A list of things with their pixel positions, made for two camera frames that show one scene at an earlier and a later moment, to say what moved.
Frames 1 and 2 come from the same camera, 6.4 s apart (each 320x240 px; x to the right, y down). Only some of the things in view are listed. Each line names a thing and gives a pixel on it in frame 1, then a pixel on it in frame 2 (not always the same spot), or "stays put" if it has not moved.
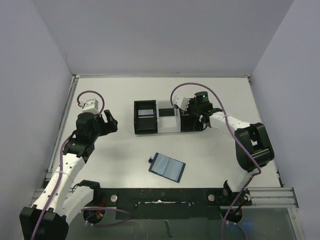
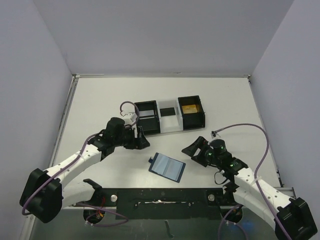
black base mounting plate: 167,204 stays put
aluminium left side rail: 67,105 stays put
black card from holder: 166,112 stays put
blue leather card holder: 167,167 stays put
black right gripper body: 189,116 to 201,152
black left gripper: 104,124 to 136,139
